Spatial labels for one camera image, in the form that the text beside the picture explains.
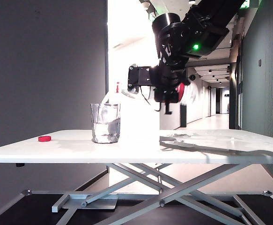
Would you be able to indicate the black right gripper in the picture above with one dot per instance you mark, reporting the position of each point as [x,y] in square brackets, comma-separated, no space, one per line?
[166,79]

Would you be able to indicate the clear water bottle red label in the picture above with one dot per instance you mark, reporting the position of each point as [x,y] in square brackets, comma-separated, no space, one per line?
[182,91]

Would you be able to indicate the clear faceted glass mug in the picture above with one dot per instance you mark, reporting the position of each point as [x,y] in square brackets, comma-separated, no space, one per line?
[105,126]

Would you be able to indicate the red bottle cap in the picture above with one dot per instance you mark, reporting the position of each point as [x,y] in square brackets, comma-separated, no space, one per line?
[45,139]

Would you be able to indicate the small green exit sign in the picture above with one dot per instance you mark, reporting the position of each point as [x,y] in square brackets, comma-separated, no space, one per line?
[151,16]

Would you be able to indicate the round ceiling spotlight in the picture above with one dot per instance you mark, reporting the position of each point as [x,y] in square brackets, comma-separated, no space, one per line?
[192,1]

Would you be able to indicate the large green exit sign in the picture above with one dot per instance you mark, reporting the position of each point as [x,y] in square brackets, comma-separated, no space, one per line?
[252,3]

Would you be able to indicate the black table underside knob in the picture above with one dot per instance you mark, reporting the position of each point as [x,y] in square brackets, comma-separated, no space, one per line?
[20,165]

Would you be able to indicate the black dome security camera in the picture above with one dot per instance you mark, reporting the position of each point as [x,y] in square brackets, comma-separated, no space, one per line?
[192,77]

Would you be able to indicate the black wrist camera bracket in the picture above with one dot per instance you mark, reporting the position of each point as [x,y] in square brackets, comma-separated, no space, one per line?
[138,77]

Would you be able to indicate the grey scissor table frame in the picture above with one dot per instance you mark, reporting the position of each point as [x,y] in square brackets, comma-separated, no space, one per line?
[173,197]

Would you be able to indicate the grey wall plate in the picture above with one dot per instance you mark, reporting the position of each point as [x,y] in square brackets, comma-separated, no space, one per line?
[259,62]

